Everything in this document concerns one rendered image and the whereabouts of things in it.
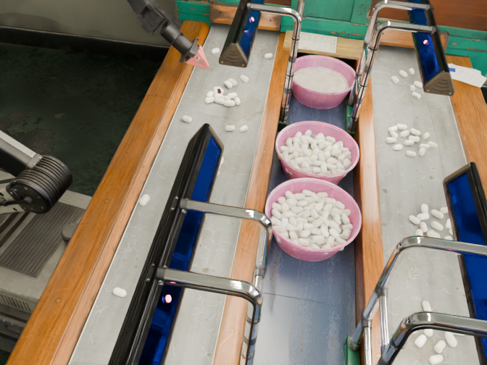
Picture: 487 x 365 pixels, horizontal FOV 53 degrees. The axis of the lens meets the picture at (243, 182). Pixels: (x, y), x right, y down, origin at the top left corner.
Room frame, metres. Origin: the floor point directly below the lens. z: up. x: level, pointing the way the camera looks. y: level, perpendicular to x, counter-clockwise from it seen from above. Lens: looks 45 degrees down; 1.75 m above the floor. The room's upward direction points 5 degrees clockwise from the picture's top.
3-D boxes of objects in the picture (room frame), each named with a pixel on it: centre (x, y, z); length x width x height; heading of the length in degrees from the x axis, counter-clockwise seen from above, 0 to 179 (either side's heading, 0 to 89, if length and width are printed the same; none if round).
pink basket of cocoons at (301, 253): (0.90, -0.20, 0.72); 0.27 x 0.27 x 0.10
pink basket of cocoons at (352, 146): (1.18, -0.22, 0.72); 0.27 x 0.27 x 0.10
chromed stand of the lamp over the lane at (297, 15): (1.46, -0.05, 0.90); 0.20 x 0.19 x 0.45; 175
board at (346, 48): (1.84, -0.28, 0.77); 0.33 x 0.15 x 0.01; 85
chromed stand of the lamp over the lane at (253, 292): (0.50, 0.04, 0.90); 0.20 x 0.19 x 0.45; 175
